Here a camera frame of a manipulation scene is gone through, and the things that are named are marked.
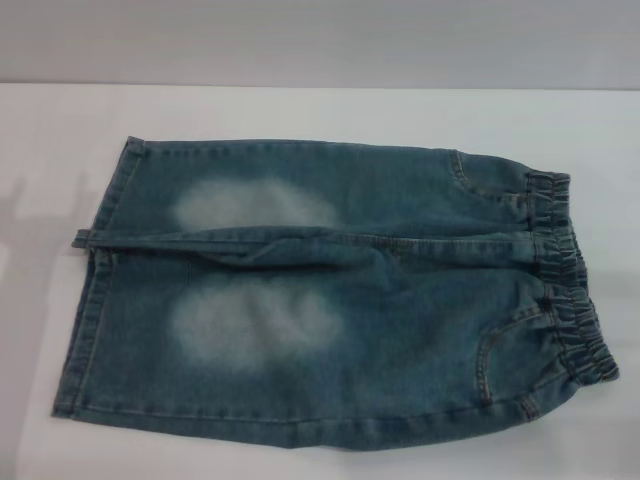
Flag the blue denim shorts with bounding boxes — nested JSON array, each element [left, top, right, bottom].
[[48, 135, 622, 454]]

